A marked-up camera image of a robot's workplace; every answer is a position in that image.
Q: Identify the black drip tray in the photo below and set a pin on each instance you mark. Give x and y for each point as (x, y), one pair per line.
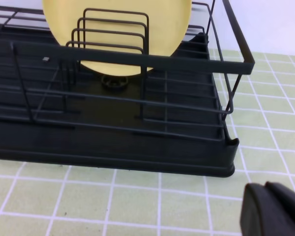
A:
(113, 147)

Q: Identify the yellow round plate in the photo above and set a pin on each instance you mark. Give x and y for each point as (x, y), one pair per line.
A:
(120, 25)

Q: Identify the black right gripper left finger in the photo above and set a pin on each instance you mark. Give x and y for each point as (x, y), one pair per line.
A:
(262, 214)

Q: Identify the black wire dish rack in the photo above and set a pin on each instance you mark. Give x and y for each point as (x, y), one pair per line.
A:
(26, 18)

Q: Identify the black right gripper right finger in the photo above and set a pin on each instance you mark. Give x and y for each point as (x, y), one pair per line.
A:
(285, 197)

